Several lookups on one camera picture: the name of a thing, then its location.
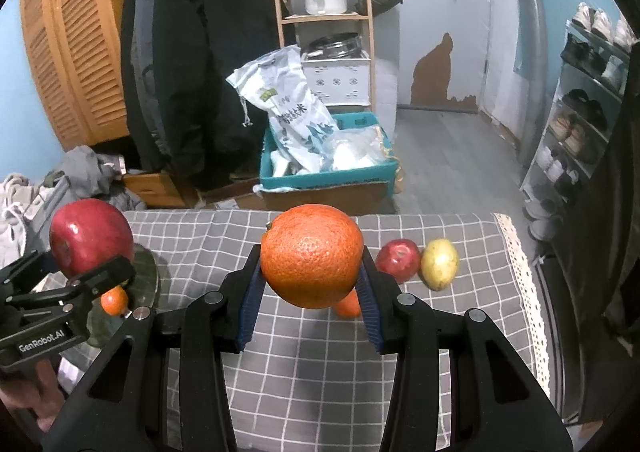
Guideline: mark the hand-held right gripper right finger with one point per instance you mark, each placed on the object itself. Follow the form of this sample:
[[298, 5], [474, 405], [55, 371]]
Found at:
[[372, 312]]

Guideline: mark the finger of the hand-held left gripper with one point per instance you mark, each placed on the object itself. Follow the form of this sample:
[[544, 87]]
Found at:
[[25, 266], [107, 273]]

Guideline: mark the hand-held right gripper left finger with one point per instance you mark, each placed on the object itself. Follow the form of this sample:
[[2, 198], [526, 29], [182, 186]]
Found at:
[[250, 312]]

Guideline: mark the orange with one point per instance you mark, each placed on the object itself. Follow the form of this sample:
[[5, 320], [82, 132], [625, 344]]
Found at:
[[312, 257], [348, 308], [114, 302]]

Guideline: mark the green glass bowl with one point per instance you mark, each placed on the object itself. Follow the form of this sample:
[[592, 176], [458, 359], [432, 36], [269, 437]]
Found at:
[[146, 277]]

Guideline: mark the large red apple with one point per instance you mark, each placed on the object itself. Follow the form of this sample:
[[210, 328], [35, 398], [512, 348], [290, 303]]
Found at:
[[90, 232]]

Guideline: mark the small red apple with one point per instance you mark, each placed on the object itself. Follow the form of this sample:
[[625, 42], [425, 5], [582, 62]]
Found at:
[[397, 259]]

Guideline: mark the person's left hand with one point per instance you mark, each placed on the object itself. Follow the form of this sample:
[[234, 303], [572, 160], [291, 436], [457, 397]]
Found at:
[[30, 392]]

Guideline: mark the grey checked tablecloth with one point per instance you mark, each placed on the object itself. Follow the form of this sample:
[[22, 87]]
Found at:
[[310, 382]]

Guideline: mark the wooden drawer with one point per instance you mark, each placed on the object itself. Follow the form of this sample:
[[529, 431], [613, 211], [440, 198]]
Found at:
[[155, 189]]

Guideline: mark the grey clothes pile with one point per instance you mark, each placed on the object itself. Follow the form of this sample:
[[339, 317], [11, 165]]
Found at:
[[90, 172]]

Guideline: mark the small cardboard box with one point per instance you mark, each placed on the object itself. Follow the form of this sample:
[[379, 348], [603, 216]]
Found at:
[[225, 197]]

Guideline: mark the large brown cardboard box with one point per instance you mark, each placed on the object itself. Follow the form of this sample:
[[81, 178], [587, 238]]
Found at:
[[330, 199]]

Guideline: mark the teal plastic basket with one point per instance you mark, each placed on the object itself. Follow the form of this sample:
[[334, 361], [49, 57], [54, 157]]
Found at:
[[325, 179]]

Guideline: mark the clear plastic bag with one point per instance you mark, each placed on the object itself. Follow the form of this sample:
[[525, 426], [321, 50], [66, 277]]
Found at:
[[357, 149]]

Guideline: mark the black jacket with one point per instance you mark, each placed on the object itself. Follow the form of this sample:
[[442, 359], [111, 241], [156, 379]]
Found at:
[[130, 82]]

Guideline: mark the grey jacket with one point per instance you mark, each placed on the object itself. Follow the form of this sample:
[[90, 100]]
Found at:
[[150, 82]]

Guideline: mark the printed white rice bag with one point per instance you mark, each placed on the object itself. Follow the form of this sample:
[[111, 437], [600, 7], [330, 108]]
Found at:
[[285, 102]]

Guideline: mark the white perforated basket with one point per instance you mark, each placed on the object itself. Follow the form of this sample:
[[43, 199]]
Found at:
[[337, 79]]

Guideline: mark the wooden louvered wardrobe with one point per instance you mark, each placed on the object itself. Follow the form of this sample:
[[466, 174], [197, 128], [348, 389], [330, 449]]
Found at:
[[75, 32]]

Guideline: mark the black hooded coat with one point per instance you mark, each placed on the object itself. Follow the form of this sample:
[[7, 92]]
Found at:
[[215, 57]]

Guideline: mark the dark hanging cloth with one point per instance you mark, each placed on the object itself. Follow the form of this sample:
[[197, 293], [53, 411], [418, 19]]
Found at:
[[615, 232]]

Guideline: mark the steel pot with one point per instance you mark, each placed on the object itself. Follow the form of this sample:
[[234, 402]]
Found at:
[[335, 47]]

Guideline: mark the shoe rack with shoes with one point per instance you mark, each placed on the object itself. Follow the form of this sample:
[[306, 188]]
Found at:
[[575, 132]]

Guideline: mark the pale blue door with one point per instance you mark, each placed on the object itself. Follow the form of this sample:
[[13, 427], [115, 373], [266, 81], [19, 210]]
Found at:
[[450, 22]]

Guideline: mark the wooden shelf rack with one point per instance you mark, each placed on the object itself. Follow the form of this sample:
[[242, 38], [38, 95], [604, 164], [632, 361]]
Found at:
[[274, 7]]

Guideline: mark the white pot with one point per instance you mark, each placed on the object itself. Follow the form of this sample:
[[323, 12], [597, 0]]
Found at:
[[327, 2]]

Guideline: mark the silver pipe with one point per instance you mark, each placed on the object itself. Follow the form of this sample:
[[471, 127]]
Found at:
[[530, 32]]

